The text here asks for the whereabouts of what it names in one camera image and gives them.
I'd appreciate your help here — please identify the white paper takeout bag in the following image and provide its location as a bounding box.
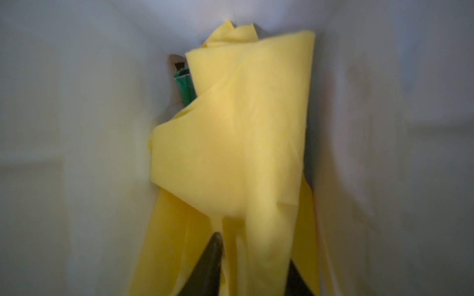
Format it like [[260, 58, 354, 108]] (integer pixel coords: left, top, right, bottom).
[[1, 1, 474, 296]]

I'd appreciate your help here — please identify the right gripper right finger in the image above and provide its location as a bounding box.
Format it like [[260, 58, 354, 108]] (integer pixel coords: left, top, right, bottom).
[[284, 260, 314, 296]]

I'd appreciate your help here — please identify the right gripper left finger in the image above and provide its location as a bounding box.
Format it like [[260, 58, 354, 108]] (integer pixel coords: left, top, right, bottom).
[[178, 232, 223, 296]]

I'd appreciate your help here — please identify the green stirrer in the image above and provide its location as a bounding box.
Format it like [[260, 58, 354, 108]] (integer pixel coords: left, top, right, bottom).
[[174, 68, 196, 107]]

